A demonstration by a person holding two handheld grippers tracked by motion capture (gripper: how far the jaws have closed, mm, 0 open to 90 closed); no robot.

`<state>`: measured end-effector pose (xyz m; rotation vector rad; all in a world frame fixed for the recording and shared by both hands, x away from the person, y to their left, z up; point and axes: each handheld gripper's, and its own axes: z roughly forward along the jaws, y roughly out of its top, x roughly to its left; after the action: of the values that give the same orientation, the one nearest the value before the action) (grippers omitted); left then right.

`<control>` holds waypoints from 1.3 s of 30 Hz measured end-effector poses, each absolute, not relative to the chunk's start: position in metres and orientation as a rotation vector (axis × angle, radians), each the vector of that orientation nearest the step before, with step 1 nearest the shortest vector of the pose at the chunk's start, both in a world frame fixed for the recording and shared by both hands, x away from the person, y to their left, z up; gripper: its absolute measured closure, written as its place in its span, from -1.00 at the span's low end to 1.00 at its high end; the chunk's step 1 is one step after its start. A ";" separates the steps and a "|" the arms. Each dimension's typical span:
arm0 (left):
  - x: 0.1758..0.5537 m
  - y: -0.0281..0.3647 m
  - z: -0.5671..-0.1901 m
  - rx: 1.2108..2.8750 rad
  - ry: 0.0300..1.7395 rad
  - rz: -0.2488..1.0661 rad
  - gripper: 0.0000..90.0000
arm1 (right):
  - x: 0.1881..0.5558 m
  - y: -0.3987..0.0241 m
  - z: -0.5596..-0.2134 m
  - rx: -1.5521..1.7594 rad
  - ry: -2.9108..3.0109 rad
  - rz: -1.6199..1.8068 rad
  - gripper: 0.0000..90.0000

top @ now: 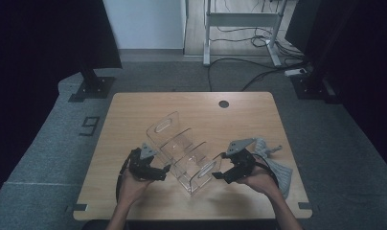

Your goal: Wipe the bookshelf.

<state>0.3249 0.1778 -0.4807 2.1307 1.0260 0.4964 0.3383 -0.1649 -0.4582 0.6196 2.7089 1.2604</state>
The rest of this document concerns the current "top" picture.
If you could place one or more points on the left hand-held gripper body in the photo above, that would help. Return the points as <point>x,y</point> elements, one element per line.
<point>143,166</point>

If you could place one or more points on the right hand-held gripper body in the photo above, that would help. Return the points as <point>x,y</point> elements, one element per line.
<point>241,163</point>

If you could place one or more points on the clear acrylic organizer box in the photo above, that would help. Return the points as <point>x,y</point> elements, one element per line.
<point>182,156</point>

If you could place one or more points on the grey fluffy cloth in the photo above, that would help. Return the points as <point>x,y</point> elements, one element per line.
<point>281,172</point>

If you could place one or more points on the person's left hand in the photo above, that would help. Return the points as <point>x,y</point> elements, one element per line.
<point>132,188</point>

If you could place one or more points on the person's right hand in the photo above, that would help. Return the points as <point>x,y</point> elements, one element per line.
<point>261,183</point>

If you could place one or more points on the black stand base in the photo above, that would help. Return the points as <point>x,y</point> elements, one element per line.
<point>309,87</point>
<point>95,87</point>

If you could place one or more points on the white power strip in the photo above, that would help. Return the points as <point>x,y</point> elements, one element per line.
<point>295,72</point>

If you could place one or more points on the dark curtain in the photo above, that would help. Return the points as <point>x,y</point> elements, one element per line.
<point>357,64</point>
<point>38,64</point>

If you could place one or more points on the white desk frame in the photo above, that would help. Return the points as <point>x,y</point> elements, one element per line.
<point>242,19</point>

